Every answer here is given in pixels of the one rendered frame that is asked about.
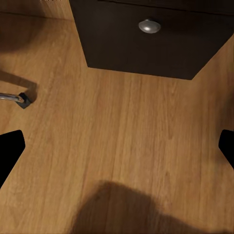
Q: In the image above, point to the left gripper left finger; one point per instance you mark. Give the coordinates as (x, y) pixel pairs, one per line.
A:
(12, 145)

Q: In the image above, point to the swivel chair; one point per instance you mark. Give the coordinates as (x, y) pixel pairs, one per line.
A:
(23, 100)

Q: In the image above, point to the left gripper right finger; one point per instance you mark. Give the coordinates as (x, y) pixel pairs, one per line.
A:
(226, 145)

